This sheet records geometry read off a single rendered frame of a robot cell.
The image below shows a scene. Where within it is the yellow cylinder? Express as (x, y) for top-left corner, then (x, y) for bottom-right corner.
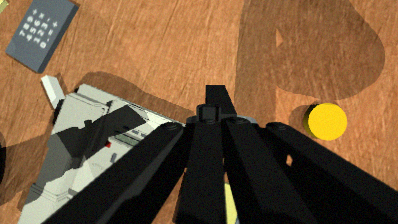
(303, 103), (347, 140)

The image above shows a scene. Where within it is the grey pocket calculator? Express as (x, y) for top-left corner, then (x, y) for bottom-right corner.
(5, 0), (79, 73)

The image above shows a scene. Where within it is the beige telephone handset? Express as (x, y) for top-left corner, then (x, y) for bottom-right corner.
(17, 93), (105, 224)

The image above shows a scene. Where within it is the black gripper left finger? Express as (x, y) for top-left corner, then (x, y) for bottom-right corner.
(41, 85), (228, 224)

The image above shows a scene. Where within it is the white desk phone body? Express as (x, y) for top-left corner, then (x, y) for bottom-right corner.
(67, 84), (186, 199)

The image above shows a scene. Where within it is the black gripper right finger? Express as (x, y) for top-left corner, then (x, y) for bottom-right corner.
(215, 85), (398, 224)

